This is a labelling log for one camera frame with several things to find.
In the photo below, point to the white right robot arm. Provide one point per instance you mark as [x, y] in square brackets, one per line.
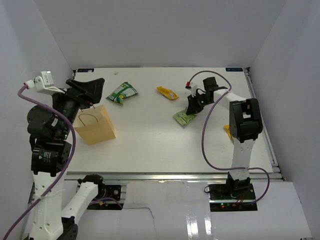
[245, 126]

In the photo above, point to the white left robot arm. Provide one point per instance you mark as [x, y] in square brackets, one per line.
[49, 128]

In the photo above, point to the brown paper bag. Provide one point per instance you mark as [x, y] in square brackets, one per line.
[94, 125]

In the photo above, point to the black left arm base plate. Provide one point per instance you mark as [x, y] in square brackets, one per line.
[109, 199]

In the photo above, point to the green white chips bag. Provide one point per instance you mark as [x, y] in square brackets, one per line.
[124, 91]

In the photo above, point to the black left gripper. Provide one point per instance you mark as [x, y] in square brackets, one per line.
[92, 90]

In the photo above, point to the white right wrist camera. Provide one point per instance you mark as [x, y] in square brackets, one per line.
[192, 88]

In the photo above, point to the yellow snack bar wrapper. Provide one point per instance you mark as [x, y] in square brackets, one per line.
[169, 94]

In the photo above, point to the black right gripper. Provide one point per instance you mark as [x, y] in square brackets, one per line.
[193, 107]

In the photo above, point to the green snack packet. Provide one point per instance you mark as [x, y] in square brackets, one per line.
[183, 119]

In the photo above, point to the yellow snack packet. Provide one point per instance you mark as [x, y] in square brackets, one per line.
[227, 130]

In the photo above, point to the blue right corner label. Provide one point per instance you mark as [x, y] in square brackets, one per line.
[234, 69]

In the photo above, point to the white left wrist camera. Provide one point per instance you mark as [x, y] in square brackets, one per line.
[43, 83]

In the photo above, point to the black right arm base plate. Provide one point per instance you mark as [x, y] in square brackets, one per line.
[221, 201]

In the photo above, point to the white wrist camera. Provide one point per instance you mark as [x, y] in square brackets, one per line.
[43, 83]
[192, 88]

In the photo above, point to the blue corner label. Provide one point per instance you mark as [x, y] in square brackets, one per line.
[234, 69]
[85, 70]

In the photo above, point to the blue left corner label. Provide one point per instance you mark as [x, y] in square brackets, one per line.
[85, 70]

